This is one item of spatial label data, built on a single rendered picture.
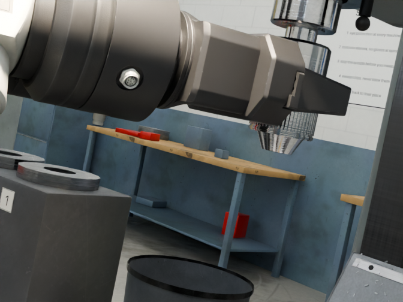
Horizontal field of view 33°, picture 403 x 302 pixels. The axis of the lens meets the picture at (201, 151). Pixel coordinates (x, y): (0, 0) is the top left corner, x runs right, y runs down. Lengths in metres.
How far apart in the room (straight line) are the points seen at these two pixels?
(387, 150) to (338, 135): 4.80
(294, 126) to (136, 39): 0.14
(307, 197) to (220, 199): 1.01
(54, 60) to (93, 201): 0.35
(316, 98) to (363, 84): 5.14
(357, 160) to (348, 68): 0.77
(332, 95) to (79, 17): 0.19
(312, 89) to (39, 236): 0.34
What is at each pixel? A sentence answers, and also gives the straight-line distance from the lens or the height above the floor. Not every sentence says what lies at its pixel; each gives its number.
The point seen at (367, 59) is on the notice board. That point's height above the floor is 1.90.
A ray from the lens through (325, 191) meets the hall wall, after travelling 5.67.
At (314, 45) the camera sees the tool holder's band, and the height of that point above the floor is 1.27.
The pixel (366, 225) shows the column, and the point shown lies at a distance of 0.88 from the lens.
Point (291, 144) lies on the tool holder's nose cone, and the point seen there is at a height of 1.20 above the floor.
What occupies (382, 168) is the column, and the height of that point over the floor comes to 1.18.
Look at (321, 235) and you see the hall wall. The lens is 5.68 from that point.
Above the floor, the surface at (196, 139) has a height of 0.97.
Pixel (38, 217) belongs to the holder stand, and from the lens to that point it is 0.69.
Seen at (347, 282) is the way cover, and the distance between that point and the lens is 0.88.
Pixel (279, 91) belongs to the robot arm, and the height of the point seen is 1.23.
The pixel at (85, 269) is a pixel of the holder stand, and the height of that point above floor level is 1.02.
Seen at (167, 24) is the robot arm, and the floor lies 1.25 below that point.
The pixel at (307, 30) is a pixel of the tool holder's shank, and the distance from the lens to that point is 0.49.
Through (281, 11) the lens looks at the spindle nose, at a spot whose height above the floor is 1.29.
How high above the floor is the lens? 1.21
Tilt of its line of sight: 3 degrees down
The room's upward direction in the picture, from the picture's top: 12 degrees clockwise
